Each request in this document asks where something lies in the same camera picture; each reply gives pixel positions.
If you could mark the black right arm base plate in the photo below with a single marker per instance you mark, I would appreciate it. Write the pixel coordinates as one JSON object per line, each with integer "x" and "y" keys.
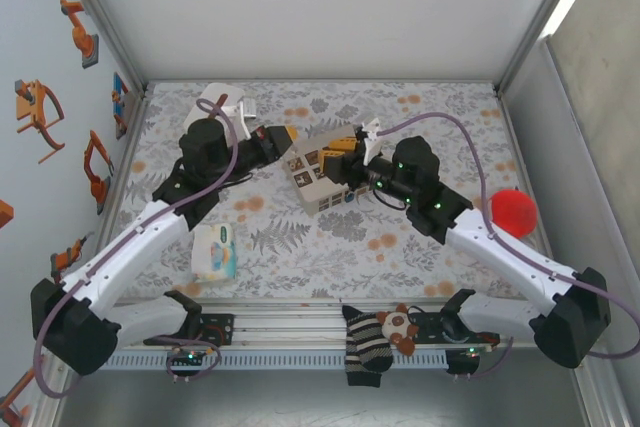
{"x": 430, "y": 329}

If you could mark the soft tissue pack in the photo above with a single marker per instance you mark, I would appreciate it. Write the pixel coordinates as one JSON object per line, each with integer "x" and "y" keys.
{"x": 215, "y": 252}

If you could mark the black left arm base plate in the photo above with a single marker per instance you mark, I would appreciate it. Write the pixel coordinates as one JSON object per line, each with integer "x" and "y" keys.
{"x": 220, "y": 329}

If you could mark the circuit board with led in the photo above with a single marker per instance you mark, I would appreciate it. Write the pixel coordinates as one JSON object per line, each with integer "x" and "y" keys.
{"x": 192, "y": 356}
{"x": 472, "y": 350}

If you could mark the aluminium frame post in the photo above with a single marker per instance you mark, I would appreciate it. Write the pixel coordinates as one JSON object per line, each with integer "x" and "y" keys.
{"x": 107, "y": 27}
{"x": 540, "y": 22}

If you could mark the black white striped sock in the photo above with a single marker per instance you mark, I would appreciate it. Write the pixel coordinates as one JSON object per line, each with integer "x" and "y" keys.
{"x": 365, "y": 347}

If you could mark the white box with brown pictures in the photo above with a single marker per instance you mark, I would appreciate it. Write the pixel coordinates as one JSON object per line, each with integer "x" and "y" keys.
{"x": 306, "y": 187}

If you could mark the blue padlock with silver shackle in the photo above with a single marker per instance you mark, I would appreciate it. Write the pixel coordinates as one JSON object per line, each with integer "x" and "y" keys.
{"x": 350, "y": 195}

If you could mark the white tissue box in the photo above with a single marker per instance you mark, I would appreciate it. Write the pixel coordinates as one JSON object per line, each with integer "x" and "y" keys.
{"x": 215, "y": 94}

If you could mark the blue orange wall sticker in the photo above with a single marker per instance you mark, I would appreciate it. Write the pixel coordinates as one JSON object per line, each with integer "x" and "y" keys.
{"x": 120, "y": 102}

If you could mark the aluminium frame rail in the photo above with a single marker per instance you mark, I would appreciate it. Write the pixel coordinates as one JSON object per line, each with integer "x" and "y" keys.
{"x": 290, "y": 322}

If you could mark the floral patterned table mat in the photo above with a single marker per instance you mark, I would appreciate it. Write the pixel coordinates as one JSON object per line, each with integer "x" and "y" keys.
{"x": 310, "y": 252}

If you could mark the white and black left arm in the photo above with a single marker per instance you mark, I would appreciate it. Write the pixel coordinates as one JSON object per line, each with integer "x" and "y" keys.
{"x": 125, "y": 252}

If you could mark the orange gripper wall sticker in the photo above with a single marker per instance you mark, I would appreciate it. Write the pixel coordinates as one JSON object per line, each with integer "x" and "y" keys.
{"x": 35, "y": 102}

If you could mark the brown white panda toy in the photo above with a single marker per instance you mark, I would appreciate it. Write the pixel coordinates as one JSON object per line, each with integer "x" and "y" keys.
{"x": 398, "y": 324}

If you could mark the orange block wall sticker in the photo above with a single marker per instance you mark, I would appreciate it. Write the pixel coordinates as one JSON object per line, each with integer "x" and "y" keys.
{"x": 5, "y": 214}

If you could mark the left circuit board with LED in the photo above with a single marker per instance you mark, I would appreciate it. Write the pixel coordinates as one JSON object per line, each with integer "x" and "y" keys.
{"x": 192, "y": 356}

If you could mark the right circuit board with LED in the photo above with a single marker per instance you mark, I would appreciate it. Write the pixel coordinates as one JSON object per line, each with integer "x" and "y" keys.
{"x": 472, "y": 350}

